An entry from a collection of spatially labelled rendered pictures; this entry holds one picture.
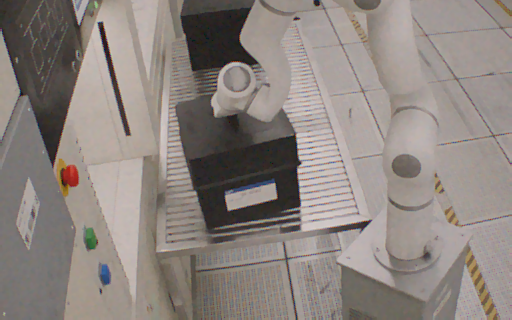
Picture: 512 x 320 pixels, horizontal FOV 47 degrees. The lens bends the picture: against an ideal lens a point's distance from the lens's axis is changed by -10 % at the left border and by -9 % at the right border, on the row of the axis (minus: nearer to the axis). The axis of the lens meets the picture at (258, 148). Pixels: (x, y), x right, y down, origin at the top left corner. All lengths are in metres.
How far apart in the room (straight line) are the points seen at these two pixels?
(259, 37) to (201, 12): 1.08
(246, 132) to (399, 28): 0.58
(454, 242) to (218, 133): 0.70
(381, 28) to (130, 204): 0.87
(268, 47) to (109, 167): 0.76
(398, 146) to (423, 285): 0.42
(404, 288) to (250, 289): 1.15
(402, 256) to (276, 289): 1.07
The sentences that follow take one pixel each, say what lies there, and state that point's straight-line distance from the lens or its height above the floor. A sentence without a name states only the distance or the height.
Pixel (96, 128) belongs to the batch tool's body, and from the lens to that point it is 1.91.
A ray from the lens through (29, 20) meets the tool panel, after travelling 1.05.
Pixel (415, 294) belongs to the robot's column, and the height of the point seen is 0.76.
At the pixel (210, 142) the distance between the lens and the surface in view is 1.69.
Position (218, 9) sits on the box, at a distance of 2.44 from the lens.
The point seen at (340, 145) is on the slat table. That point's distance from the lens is 2.05.
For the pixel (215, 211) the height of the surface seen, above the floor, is 0.82.
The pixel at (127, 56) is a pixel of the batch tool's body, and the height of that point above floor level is 1.21.
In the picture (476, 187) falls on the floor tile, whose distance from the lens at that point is 3.09.
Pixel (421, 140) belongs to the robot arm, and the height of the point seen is 1.17.
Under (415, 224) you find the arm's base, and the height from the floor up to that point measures 0.90.
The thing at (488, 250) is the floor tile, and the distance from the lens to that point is 2.79.
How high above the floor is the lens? 1.99
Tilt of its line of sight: 36 degrees down
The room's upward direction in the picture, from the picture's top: 8 degrees counter-clockwise
